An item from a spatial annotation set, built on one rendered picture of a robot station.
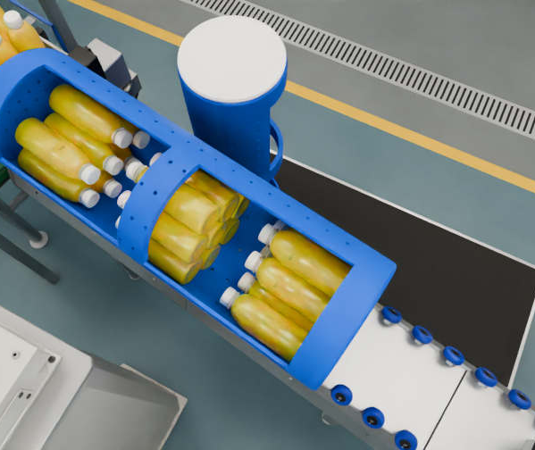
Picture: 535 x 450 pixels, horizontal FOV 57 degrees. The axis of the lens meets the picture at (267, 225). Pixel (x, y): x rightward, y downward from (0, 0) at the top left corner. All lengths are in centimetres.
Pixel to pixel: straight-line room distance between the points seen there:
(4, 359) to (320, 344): 49
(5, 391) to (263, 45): 97
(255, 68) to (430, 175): 132
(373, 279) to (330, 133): 164
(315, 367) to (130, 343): 135
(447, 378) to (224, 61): 91
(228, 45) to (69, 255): 131
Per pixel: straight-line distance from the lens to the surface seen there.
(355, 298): 83
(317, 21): 288
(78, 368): 94
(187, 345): 208
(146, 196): 92
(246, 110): 127
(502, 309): 212
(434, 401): 116
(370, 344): 114
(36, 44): 150
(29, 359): 86
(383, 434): 112
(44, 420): 95
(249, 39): 136
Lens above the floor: 203
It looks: 67 degrees down
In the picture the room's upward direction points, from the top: 1 degrees counter-clockwise
